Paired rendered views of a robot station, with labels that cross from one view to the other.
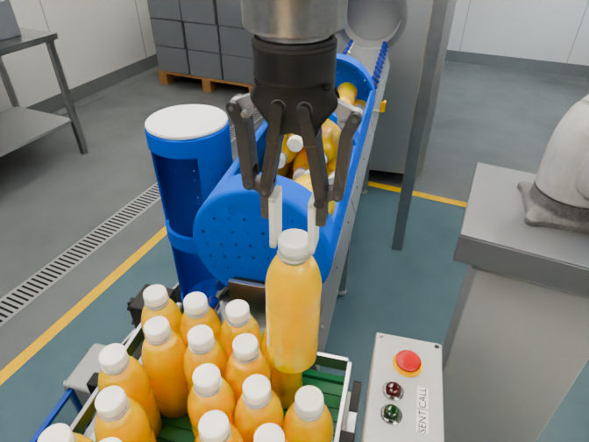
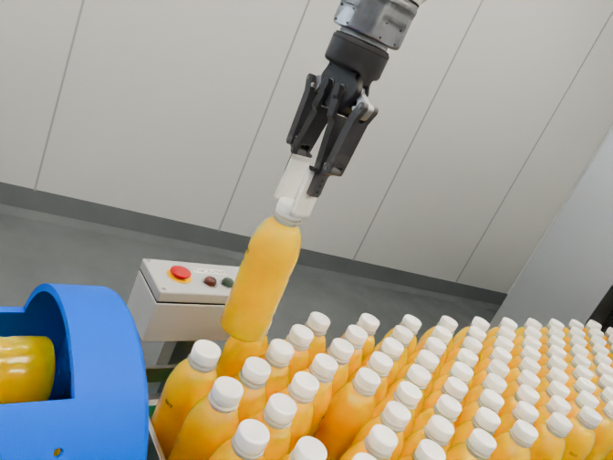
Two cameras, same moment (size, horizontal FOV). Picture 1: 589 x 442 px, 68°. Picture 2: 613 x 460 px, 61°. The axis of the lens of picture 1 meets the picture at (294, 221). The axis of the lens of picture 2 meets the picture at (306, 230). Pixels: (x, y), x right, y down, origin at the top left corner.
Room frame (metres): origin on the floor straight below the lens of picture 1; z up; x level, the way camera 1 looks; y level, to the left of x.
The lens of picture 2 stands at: (0.95, 0.42, 1.53)
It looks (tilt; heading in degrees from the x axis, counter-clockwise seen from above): 19 degrees down; 215
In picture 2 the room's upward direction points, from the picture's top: 24 degrees clockwise
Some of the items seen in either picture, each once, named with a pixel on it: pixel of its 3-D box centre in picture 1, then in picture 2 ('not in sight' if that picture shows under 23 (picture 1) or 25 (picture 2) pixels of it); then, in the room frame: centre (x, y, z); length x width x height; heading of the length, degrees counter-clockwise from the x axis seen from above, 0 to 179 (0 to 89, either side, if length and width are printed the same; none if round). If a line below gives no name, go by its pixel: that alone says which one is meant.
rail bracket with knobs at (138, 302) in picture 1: (158, 315); not in sight; (0.62, 0.28, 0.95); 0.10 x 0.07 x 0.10; 76
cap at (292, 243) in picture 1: (294, 246); (289, 212); (0.40, 0.00, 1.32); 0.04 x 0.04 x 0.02
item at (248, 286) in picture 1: (255, 303); not in sight; (0.62, 0.08, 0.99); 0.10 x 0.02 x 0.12; 76
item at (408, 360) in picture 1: (408, 361); (180, 273); (0.40, -0.17, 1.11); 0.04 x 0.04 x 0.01
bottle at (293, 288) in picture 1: (293, 306); (264, 273); (0.40, 0.00, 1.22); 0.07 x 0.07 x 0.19
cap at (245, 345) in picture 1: (245, 348); (254, 372); (0.42, 0.07, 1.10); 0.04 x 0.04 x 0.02
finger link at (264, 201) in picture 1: (259, 196); (323, 181); (0.41, 0.04, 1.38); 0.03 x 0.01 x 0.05; 76
